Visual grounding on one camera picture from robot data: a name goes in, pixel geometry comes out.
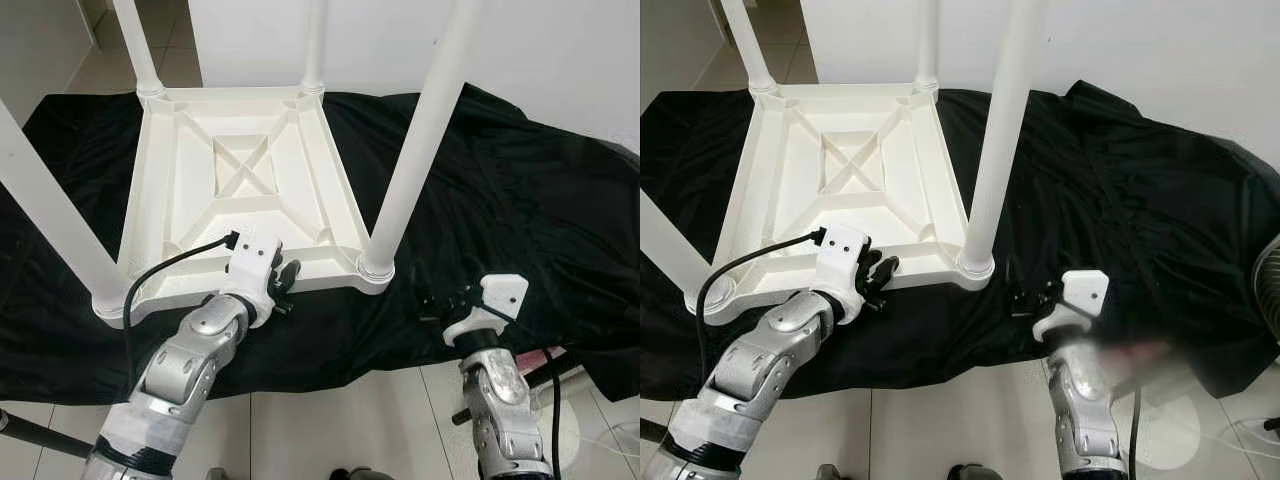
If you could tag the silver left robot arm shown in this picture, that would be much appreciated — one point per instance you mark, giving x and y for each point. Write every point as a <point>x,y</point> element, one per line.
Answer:
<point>185,370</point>
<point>770,360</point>

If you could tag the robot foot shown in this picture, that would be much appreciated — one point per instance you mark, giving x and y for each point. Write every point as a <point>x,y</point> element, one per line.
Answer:
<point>972,471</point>
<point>828,472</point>
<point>355,473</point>

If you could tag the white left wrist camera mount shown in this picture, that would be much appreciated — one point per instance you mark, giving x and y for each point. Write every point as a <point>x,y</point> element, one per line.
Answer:
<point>840,255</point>
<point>255,260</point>

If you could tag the black nylon cloth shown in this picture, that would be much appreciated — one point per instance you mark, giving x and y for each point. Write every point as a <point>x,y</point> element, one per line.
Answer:
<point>1160,200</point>
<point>540,200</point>

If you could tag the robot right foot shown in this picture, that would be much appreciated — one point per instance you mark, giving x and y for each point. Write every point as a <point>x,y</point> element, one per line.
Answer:
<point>972,471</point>
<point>355,473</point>

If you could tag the white plastic table top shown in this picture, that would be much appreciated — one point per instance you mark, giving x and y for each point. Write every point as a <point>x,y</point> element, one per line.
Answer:
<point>250,210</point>
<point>850,210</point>

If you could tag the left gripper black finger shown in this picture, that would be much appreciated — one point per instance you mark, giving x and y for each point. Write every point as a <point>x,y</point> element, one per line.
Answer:
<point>871,255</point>
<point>887,268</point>
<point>291,271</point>
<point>280,257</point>

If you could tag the black metal frame bar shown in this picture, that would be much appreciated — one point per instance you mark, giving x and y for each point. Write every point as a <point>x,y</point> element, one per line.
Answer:
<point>45,435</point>
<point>652,431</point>
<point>463,416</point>

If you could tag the white plastic table leg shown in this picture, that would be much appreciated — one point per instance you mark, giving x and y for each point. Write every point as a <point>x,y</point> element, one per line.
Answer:
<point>1005,130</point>
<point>420,130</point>
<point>315,45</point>
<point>927,45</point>
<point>50,220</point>
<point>748,45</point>
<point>668,250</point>
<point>137,50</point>

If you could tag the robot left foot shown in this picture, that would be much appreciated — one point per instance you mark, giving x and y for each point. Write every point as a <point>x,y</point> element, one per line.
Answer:
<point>828,472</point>

